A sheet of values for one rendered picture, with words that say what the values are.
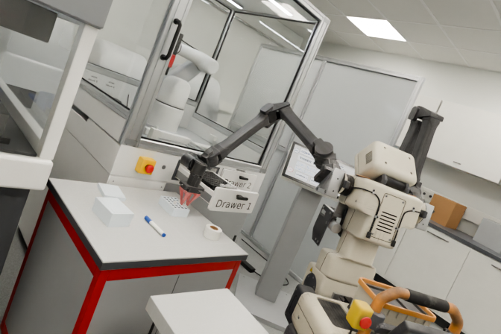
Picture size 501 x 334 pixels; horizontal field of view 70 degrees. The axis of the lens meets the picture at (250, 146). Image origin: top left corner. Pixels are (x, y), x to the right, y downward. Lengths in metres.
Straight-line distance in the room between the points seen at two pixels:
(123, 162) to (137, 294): 0.65
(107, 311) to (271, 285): 1.72
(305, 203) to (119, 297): 1.66
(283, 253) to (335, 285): 1.20
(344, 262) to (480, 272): 2.78
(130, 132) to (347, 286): 1.13
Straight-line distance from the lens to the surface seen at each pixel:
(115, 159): 1.70
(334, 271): 1.53
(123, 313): 1.32
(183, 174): 1.83
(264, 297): 2.87
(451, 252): 4.25
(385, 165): 1.47
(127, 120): 1.67
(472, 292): 4.24
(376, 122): 3.25
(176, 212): 1.58
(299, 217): 2.64
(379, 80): 3.37
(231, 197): 1.69
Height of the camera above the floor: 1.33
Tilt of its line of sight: 6 degrees down
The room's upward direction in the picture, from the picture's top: 23 degrees clockwise
